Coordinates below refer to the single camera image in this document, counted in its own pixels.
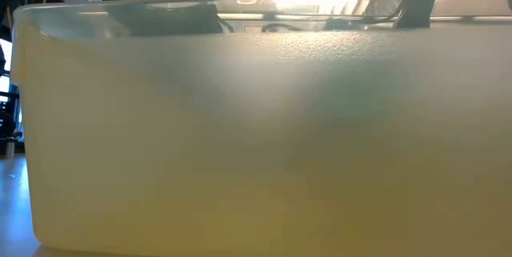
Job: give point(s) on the yellow translucent plastic basket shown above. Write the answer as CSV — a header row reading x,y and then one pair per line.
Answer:
x,y
256,149

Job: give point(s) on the black floor equipment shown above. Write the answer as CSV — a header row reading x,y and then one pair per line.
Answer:
x,y
7,125

